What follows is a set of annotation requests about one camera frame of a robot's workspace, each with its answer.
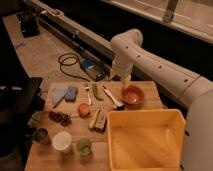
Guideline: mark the black chair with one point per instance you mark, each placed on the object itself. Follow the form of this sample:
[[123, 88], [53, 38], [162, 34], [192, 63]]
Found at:
[[16, 108]]

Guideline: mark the orange peach fruit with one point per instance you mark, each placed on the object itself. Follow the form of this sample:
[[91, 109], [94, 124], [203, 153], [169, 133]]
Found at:
[[83, 110]]

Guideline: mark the wooden cutting board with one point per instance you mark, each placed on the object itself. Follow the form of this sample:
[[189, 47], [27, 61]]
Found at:
[[46, 158]]

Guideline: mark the black device on floor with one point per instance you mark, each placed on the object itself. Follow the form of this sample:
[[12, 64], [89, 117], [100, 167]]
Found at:
[[28, 24]]

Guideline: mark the blue sponge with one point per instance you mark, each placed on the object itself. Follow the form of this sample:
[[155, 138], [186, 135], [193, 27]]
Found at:
[[71, 94]]

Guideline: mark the metal cup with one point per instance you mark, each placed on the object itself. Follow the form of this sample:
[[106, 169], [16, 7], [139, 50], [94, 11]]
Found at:
[[41, 136]]

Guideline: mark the blue electronic box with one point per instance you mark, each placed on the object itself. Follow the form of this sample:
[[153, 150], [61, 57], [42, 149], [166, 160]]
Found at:
[[92, 70]]

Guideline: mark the white paper cup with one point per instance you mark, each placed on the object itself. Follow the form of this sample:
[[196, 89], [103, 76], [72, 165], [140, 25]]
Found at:
[[62, 142]]

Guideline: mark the yellow brown sandwich block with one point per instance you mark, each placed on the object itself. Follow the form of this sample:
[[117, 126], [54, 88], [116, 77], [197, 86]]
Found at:
[[98, 120]]

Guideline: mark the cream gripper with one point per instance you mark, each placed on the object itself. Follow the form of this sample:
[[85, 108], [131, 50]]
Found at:
[[126, 81]]

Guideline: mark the dark grape bunch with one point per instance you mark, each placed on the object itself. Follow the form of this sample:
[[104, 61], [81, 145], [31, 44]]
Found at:
[[63, 119]]

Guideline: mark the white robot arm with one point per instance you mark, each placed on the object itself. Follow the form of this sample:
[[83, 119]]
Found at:
[[189, 88]]

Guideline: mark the green chili pepper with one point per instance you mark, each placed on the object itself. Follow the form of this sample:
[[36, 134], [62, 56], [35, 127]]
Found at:
[[95, 92]]

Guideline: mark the yellow plastic bin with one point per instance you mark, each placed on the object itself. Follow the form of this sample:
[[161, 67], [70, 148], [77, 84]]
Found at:
[[145, 140]]

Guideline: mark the orange red bowl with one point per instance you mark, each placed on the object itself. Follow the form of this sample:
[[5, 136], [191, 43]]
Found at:
[[132, 95]]

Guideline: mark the green plastic cup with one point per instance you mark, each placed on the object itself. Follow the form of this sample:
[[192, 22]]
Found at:
[[84, 146]]

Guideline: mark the light blue wedge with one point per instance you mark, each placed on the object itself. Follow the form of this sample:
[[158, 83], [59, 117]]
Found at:
[[57, 95]]

